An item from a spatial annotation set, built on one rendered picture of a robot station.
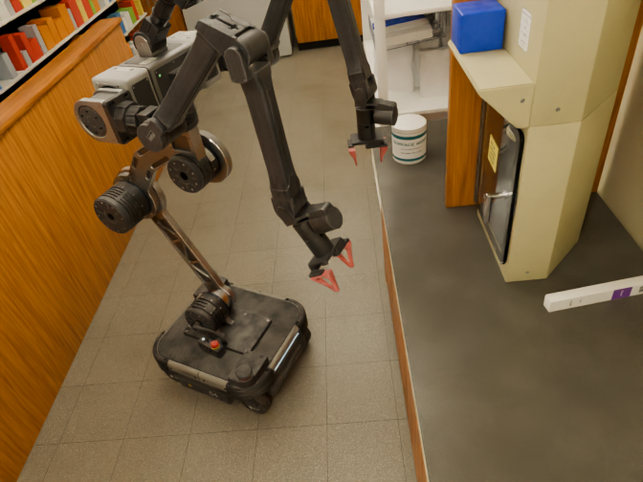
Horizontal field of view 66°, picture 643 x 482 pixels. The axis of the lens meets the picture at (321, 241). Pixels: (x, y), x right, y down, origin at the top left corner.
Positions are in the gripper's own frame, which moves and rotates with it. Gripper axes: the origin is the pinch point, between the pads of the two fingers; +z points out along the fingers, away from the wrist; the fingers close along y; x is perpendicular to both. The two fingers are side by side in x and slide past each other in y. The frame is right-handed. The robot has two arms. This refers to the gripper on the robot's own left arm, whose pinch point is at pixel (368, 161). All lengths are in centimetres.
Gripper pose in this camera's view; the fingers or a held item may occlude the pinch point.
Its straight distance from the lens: 167.4
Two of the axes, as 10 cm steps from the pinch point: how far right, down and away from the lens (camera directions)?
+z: 1.2, 7.6, 6.3
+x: -0.4, -6.3, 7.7
